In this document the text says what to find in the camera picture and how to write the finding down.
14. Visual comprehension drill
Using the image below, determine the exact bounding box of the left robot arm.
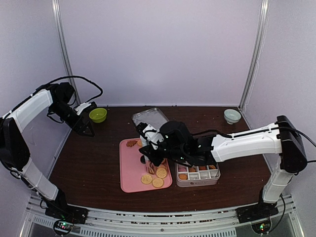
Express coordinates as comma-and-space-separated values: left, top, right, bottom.
0, 82, 97, 219

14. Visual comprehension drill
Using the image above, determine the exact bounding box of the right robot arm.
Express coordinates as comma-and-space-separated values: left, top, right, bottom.
136, 116, 308, 218

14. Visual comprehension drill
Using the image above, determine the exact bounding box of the round dotted biscuit top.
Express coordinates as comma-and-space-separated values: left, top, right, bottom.
156, 167, 167, 179

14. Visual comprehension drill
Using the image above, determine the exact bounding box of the round dotted biscuit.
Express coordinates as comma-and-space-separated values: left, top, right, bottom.
156, 167, 167, 179
152, 178, 164, 188

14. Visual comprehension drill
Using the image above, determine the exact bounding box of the green plastic bowl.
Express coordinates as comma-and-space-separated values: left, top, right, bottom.
89, 108, 107, 123

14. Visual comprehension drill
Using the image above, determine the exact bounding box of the round dotted biscuit bottom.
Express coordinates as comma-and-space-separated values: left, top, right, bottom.
152, 178, 164, 188

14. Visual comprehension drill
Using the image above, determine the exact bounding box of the pink plastic tray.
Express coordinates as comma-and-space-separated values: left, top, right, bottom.
119, 138, 172, 193

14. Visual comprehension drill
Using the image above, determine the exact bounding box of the brown leaf cookie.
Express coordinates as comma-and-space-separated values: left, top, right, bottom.
126, 140, 138, 147

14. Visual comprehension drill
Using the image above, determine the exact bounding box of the silver divided cookie tin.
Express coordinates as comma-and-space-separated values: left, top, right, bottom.
175, 163, 221, 188

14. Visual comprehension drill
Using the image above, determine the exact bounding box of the celadon ceramic bowl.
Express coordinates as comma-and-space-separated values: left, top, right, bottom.
224, 109, 241, 124

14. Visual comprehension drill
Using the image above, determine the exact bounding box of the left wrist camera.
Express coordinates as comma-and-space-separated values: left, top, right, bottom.
74, 102, 97, 116

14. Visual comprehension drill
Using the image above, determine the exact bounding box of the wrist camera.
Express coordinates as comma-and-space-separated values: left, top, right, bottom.
74, 102, 97, 116
136, 122, 164, 150

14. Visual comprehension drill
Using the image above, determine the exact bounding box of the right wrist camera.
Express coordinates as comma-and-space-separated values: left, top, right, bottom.
136, 122, 164, 150

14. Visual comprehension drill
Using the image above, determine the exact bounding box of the black braided cable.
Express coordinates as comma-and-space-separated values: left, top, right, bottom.
24, 76, 104, 104

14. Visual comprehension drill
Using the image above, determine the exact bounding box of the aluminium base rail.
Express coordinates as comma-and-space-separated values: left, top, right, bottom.
18, 195, 306, 237

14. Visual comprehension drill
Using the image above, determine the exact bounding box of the left metal frame post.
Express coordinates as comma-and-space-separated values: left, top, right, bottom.
51, 0, 81, 104

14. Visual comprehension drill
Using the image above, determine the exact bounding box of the metal frame post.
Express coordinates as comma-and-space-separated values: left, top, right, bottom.
51, 0, 81, 104
239, 0, 270, 112

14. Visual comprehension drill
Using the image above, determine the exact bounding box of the right metal frame post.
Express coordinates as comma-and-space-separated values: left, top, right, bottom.
239, 0, 270, 112

